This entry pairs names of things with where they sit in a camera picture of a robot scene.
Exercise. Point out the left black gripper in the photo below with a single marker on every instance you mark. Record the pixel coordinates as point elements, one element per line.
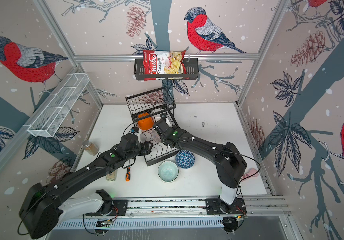
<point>146,148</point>

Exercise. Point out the orange plastic bowl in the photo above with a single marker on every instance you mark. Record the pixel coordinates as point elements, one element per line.
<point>145,122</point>

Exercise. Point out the blue patterned bowl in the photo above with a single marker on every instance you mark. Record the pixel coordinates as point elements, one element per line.
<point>185,159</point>

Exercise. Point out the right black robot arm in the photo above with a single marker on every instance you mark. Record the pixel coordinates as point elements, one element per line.
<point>229,163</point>

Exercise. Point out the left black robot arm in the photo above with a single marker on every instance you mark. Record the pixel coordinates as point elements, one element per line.
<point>40,211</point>

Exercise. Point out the light green ceramic bowl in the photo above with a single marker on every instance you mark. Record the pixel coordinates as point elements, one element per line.
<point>168,171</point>

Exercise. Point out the small clear bottle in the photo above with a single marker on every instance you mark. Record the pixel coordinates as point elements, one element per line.
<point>111,177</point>

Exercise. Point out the glass jar with lid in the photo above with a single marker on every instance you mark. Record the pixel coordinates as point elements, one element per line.
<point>90,148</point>

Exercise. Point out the red cassava chips bag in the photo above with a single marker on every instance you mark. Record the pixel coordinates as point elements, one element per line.
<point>163,62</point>

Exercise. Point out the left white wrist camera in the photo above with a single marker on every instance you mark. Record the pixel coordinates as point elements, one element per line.
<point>136,131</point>

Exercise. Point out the orange handled screwdriver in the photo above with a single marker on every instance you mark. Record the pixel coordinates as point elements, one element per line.
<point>128,174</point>

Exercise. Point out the black wire dish rack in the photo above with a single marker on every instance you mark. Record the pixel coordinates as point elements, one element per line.
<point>147,110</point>

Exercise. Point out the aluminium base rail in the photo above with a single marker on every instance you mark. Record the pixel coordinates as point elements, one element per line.
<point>204,212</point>

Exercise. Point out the black wall basket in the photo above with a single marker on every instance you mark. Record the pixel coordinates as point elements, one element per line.
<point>187,69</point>

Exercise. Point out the white mesh wall shelf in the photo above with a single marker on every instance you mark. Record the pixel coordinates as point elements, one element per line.
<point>61,102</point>

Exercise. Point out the pink handled brush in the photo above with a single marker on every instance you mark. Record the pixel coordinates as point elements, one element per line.
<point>251,173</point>

